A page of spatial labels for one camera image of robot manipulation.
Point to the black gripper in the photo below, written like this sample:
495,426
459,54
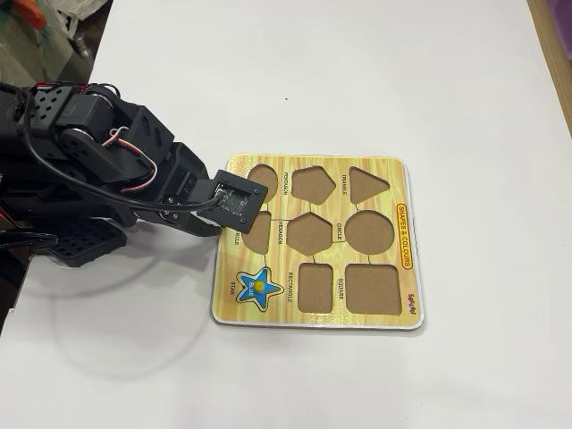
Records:
173,215

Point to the blue star piece yellow pin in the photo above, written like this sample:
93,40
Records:
268,288

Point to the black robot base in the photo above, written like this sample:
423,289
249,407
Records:
85,243

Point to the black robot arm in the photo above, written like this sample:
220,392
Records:
49,107

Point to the wooden shape puzzle board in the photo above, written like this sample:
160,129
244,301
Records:
339,254

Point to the orange object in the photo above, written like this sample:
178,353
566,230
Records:
33,11

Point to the purple object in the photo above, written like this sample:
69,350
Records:
561,15

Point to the silver metal cylinder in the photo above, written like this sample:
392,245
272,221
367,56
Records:
84,47

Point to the white plastic bag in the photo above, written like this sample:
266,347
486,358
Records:
85,11

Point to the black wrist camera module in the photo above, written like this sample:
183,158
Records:
230,201

